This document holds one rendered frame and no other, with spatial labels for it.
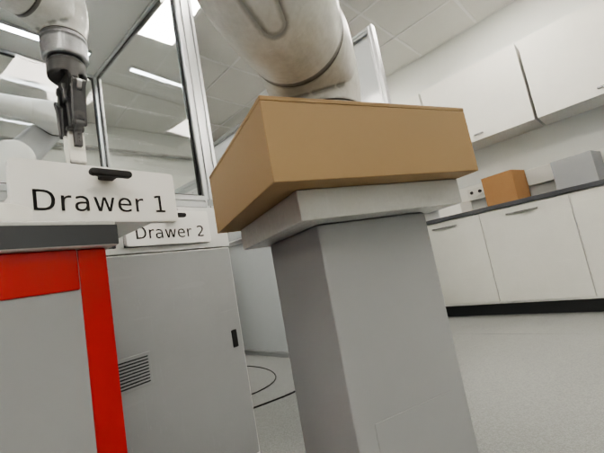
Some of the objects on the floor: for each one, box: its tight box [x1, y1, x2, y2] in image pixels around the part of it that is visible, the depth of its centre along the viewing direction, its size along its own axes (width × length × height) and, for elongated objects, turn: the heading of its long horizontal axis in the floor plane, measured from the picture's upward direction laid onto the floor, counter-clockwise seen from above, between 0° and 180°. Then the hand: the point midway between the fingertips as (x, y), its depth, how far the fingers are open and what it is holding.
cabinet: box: [106, 247, 261, 453], centre depth 114 cm, size 95×103×80 cm
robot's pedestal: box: [241, 179, 479, 453], centre depth 56 cm, size 30×30×76 cm
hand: (75, 150), depth 74 cm, fingers closed
